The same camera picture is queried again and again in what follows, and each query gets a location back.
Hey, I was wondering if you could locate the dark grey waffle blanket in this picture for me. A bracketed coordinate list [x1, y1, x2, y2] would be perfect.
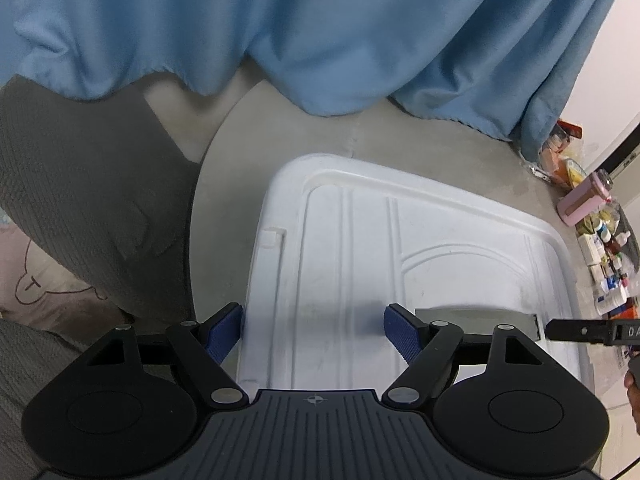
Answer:
[0, 74, 212, 327]

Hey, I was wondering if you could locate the white medicine box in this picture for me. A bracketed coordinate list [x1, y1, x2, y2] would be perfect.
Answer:
[577, 232, 602, 266]

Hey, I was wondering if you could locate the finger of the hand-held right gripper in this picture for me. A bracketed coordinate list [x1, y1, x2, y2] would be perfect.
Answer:
[545, 319, 614, 346]

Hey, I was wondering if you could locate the plastic bag of snacks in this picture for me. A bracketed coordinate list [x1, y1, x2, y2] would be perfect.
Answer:
[550, 120, 584, 142]

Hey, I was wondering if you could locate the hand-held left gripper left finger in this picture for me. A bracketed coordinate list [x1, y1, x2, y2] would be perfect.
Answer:
[87, 302, 249, 406]

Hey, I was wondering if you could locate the pile of assorted medicine packages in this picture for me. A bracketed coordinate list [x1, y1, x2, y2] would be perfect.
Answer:
[575, 200, 640, 319]

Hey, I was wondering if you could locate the grey round desktop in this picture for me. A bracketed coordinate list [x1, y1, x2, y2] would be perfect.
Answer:
[189, 62, 640, 411]

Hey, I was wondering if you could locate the pink bedding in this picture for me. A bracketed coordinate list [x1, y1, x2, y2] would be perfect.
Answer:
[0, 212, 132, 332]

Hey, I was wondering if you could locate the blue curtain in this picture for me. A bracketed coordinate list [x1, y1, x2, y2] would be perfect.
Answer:
[0, 0, 629, 171]

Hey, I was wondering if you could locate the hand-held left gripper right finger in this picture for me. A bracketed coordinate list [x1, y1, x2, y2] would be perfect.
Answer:
[382, 303, 548, 407]

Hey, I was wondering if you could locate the grey knitted blanket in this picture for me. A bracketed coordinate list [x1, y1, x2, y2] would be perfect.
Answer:
[0, 319, 123, 480]

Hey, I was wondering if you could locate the white plastic bin lid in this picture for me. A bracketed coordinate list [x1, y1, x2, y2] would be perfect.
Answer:
[236, 154, 587, 392]

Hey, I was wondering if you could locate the pink thermos bottle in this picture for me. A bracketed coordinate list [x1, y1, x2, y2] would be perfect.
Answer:
[557, 170, 615, 227]

